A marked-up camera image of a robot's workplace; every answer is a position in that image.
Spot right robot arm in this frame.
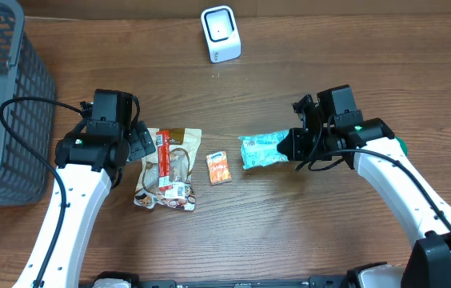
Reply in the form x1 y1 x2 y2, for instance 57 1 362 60
277 85 451 287

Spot dark grey plastic basket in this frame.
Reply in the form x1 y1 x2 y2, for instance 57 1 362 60
0 1 56 206

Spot green lid jar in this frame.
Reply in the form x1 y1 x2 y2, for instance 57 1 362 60
396 137 408 156

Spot white barcode scanner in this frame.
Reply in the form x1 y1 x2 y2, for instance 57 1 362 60
201 5 241 63

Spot teal wipes packet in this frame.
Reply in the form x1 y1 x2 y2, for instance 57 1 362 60
238 130 289 170

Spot red stick packet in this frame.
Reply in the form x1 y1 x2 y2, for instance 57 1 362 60
156 130 172 192

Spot orange small packet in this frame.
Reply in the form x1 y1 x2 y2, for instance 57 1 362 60
206 150 232 185

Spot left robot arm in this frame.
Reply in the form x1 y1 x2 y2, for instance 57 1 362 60
15 90 155 287

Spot brown snack pouch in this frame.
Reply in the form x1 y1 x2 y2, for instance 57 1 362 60
134 128 202 211

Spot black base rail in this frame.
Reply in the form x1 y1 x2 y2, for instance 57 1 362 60
78 266 403 288

